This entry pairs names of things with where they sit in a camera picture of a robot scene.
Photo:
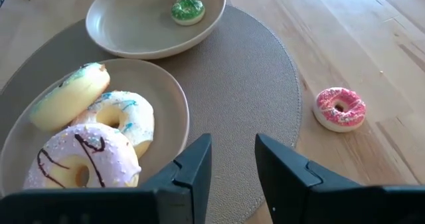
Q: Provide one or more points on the round brown placemat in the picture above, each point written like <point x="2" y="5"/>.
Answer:
<point x="239" y="94"/>

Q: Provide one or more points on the pink sprinkled donut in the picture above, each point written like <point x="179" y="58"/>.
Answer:
<point x="352" y="111"/>

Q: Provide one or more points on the deep beige bowl plate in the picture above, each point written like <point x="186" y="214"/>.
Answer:
<point x="133" y="24"/>

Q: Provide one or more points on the flat beige plate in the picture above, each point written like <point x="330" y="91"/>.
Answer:
<point x="159" y="94"/>

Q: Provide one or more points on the lilac donut dark drizzle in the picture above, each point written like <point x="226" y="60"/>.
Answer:
<point x="113" y="157"/>

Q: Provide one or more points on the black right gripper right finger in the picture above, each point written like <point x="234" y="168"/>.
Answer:
<point x="292" y="190"/>

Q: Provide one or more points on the white donut blue drizzle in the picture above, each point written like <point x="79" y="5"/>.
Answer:
<point x="136" y="114"/>

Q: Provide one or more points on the green sprinkled donut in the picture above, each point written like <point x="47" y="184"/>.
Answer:
<point x="187" y="11"/>

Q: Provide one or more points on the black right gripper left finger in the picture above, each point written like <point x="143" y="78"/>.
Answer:
<point x="186" y="184"/>

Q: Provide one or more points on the yellow donut pale blue icing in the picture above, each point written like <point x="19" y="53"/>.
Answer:
<point x="69" y="99"/>

